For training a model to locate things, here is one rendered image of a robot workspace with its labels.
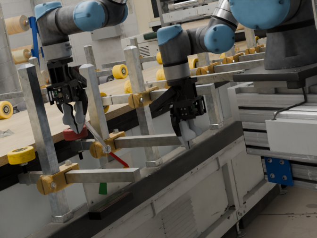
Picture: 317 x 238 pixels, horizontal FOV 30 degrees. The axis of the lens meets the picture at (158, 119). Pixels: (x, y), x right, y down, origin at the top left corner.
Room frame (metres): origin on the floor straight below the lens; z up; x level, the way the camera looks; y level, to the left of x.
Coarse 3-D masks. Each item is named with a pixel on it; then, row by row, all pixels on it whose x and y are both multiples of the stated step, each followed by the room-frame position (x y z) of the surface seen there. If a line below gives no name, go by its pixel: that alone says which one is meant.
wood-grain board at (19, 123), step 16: (240, 48) 3.80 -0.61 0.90; (160, 64) 3.82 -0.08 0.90; (144, 80) 3.05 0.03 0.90; (48, 112) 2.55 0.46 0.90; (112, 112) 2.21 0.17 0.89; (0, 128) 2.35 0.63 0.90; (16, 128) 2.26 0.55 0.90; (64, 128) 2.02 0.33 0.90; (0, 144) 1.96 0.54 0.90; (16, 144) 1.90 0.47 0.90; (32, 144) 1.85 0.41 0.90; (0, 160) 1.74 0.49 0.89
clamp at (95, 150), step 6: (120, 132) 1.90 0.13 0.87; (108, 138) 1.84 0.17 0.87; (114, 138) 1.86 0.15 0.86; (96, 144) 1.80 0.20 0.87; (108, 144) 1.83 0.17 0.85; (114, 144) 1.85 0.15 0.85; (90, 150) 1.82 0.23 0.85; (96, 150) 1.81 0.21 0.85; (114, 150) 1.85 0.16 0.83; (96, 156) 1.81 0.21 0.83
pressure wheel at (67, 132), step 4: (68, 128) 1.97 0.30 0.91; (84, 128) 1.94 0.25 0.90; (64, 132) 1.94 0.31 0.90; (68, 132) 1.92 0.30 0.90; (72, 132) 1.92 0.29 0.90; (84, 132) 1.94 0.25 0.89; (64, 136) 1.94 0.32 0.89; (68, 136) 1.93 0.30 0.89; (72, 136) 1.92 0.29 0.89; (76, 136) 1.92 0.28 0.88; (80, 136) 1.92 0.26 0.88; (84, 136) 1.93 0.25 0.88; (68, 140) 1.93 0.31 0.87; (72, 140) 1.92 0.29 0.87; (76, 140) 1.95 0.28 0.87; (80, 140) 1.95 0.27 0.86; (80, 152) 1.95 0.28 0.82; (80, 156) 1.95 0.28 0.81
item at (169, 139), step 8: (128, 136) 1.85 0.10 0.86; (136, 136) 1.83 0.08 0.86; (144, 136) 1.80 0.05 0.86; (152, 136) 1.78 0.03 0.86; (160, 136) 1.75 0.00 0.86; (168, 136) 1.74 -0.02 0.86; (176, 136) 1.72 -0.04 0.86; (72, 144) 1.95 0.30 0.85; (80, 144) 1.93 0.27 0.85; (88, 144) 1.91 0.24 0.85; (120, 144) 1.84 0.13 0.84; (128, 144) 1.82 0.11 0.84; (136, 144) 1.81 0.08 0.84; (144, 144) 1.79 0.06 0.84; (152, 144) 1.77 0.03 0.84; (160, 144) 1.76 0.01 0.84; (168, 144) 1.74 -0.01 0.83; (176, 144) 1.72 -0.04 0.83
